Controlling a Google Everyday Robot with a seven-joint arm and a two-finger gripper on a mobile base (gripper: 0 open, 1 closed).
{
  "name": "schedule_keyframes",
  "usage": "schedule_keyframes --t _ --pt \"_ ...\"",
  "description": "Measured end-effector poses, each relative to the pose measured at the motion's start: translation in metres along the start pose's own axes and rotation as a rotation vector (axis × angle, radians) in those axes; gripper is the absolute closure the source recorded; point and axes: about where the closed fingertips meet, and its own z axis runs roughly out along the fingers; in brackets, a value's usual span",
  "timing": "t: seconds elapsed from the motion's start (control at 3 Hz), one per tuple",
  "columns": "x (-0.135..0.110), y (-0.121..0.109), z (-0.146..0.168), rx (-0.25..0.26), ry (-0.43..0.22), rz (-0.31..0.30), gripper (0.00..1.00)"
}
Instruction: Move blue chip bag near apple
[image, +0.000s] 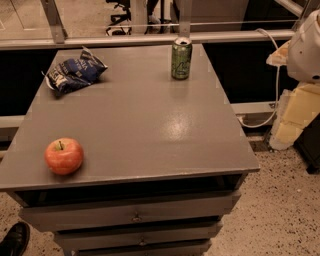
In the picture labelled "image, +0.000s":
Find white cable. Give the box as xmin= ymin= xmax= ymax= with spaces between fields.
xmin=238 ymin=27 xmax=282 ymax=129

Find blue chip bag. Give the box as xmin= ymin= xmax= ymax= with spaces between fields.
xmin=45 ymin=47 xmax=108 ymax=94

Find drawer with knob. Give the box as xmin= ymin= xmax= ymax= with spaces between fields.
xmin=55 ymin=221 xmax=222 ymax=250
xmin=20 ymin=191 xmax=241 ymax=232

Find bottom drawer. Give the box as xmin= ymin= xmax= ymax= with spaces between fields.
xmin=77 ymin=239 xmax=211 ymax=256

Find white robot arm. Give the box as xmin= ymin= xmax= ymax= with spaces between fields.
xmin=266 ymin=10 xmax=320 ymax=84

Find yellow foam blocks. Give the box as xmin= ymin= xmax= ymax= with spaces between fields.
xmin=269 ymin=82 xmax=320 ymax=150

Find middle drawer with knob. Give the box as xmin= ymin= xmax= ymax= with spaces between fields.
xmin=55 ymin=221 xmax=222 ymax=250

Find grey drawer cabinet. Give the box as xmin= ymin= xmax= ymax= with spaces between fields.
xmin=0 ymin=43 xmax=261 ymax=256

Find black office chair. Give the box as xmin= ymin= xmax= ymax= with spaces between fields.
xmin=105 ymin=0 xmax=132 ymax=36

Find green soda can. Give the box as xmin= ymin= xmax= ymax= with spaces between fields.
xmin=171 ymin=37 xmax=192 ymax=80

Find black shoe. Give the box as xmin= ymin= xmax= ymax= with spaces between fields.
xmin=0 ymin=222 xmax=30 ymax=256

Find red apple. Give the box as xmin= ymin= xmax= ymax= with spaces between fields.
xmin=44 ymin=138 xmax=84 ymax=175

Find top drawer with knob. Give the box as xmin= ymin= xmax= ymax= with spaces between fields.
xmin=20 ymin=191 xmax=241 ymax=232

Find metal railing frame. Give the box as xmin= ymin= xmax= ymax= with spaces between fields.
xmin=0 ymin=0 xmax=319 ymax=50

